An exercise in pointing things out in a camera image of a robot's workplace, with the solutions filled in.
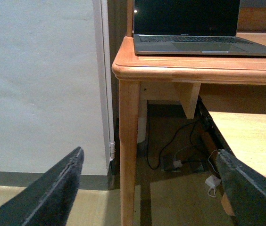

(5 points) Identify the grey laptop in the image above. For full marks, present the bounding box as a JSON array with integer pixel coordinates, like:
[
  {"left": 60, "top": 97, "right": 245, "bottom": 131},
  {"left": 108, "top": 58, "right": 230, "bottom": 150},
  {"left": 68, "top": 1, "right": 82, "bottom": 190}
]
[{"left": 133, "top": 0, "right": 266, "bottom": 57}]

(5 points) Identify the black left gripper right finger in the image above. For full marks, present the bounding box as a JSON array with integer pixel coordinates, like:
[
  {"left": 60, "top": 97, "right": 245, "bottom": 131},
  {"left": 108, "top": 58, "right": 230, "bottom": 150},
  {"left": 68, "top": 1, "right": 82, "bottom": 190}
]
[{"left": 216, "top": 150, "right": 266, "bottom": 226}]

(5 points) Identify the wooden desk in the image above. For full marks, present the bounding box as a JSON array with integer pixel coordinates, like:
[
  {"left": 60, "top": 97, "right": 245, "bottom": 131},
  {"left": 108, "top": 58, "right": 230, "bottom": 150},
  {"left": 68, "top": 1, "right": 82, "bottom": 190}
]
[{"left": 112, "top": 0, "right": 266, "bottom": 226}]

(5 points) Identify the white charger cable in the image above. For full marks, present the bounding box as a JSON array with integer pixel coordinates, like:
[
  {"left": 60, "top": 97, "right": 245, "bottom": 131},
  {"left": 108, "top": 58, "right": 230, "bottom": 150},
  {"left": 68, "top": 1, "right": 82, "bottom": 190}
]
[{"left": 207, "top": 149, "right": 221, "bottom": 198}]

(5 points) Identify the white pipe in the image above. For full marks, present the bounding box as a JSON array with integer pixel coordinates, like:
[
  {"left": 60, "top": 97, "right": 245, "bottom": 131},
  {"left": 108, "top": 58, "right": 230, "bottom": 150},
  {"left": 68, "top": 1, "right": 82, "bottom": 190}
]
[{"left": 100, "top": 0, "right": 115, "bottom": 162}]

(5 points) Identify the white power adapter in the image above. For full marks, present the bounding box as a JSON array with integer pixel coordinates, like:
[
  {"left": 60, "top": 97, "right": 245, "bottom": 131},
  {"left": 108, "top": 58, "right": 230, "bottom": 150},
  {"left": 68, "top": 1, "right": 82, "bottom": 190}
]
[{"left": 205, "top": 175, "right": 221, "bottom": 188}]

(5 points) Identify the wooden keyboard drawer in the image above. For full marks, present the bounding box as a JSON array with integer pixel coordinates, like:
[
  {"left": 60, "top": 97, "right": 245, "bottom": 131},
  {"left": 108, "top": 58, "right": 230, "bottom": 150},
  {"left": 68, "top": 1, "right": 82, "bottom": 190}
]
[{"left": 196, "top": 94, "right": 266, "bottom": 217}]

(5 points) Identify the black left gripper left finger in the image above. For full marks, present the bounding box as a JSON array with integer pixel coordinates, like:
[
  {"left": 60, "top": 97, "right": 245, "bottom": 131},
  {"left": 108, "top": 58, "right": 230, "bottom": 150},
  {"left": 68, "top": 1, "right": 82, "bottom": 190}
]
[{"left": 0, "top": 147, "right": 84, "bottom": 226}]

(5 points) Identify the power strip on floor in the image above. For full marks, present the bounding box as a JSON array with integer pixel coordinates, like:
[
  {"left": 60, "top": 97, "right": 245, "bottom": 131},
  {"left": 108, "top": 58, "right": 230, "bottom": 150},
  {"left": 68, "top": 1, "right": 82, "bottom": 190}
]
[{"left": 160, "top": 154, "right": 206, "bottom": 172}]

